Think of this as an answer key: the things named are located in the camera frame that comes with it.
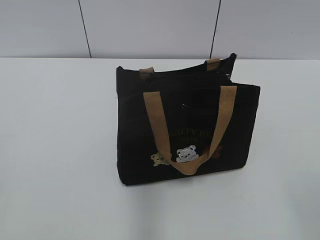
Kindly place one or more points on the black tote bag tan handles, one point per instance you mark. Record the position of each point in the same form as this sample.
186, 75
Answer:
182, 123

